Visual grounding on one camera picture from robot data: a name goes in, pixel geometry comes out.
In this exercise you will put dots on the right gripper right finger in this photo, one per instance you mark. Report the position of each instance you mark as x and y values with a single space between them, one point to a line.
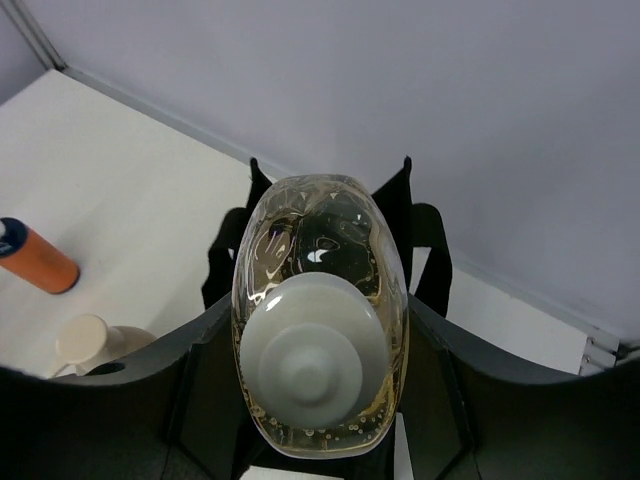
474 411

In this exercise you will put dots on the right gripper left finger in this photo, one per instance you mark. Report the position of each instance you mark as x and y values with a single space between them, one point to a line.
171 410

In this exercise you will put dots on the beige pump bottle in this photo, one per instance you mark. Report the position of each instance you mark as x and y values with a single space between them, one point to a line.
87 341

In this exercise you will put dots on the clear yellow soap bottle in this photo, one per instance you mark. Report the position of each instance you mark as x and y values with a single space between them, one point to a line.
320 320

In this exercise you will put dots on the black canvas bag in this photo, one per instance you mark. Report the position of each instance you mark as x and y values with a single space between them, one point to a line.
330 240

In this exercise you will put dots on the orange bottle blue pump top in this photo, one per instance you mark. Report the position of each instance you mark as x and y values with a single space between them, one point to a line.
29 256

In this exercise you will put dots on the left aluminium corner post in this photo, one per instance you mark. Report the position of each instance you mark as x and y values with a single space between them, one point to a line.
31 31

